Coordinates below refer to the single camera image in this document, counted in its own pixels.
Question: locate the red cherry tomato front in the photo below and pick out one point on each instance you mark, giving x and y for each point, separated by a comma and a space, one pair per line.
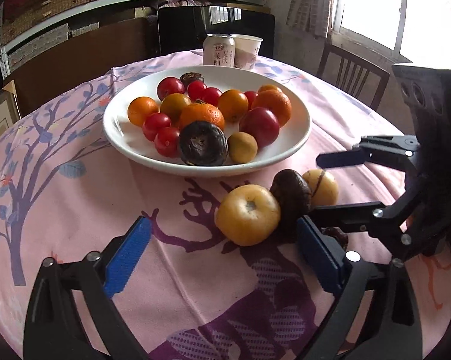
153, 124

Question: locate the dark round passion fruit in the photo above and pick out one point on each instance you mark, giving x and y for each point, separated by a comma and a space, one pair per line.
203, 144

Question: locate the white round plate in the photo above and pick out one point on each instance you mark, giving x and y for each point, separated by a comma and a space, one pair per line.
129, 140

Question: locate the brown water chestnut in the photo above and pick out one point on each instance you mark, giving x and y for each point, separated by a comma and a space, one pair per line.
189, 77
336, 233

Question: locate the pink printed tablecloth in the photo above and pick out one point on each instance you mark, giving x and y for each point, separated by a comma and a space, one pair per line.
64, 191

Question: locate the large dark red plum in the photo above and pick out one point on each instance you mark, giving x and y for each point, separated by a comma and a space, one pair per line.
262, 124

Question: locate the smooth orange fruit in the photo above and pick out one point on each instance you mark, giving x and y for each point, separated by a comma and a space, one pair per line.
140, 108

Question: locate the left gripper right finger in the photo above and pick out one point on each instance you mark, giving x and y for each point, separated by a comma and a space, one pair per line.
392, 327

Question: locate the small yellow-green fruit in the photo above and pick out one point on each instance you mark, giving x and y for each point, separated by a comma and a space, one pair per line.
173, 104

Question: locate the brown water chestnut front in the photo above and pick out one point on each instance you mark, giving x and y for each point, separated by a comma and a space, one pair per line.
189, 77

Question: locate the brown wooden board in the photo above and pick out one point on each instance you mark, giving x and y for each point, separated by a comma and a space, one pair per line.
81, 59

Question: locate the window frame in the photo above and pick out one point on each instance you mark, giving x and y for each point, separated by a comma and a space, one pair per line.
416, 31

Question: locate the brown water chestnut left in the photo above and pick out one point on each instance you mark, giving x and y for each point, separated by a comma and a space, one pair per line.
336, 233

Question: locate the tan longan fruit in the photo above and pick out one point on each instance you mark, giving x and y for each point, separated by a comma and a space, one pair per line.
242, 147

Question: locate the dark purple oblong fruit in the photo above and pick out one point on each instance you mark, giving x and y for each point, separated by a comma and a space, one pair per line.
293, 195

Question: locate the dark wooden chair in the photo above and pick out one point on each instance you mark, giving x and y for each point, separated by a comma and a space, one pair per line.
353, 73

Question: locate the pink drink can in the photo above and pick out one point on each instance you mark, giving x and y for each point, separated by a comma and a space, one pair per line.
219, 50

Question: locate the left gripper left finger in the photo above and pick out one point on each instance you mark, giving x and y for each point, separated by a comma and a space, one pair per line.
53, 325

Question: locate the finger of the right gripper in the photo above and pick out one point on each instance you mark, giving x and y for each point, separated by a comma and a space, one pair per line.
348, 158
350, 218

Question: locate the yellow striped melon fruit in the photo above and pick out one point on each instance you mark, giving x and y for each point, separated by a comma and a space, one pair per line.
323, 186

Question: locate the smooth orange kumquat large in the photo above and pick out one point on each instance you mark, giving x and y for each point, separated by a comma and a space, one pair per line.
233, 104

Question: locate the large orange with stem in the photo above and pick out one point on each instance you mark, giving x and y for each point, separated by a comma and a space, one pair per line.
201, 111

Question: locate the red cherry tomato hidden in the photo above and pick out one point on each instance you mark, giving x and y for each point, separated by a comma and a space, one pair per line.
211, 96

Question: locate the yellow orange small fruit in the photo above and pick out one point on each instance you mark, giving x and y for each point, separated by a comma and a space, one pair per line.
268, 87

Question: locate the red cherry tomato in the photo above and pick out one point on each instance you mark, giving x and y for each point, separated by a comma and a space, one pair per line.
196, 89
166, 142
170, 85
153, 124

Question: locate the framed picture leaning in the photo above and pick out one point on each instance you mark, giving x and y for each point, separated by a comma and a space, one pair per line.
9, 110

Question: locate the white paper cup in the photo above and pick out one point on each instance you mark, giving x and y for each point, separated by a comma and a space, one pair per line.
246, 50

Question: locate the white patterned curtain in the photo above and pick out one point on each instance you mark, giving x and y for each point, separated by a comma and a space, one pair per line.
312, 16

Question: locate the round orange near plate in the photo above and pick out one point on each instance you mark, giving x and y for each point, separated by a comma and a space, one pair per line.
277, 102

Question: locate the red cherry tomato left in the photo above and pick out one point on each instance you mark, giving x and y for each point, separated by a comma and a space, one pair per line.
166, 142

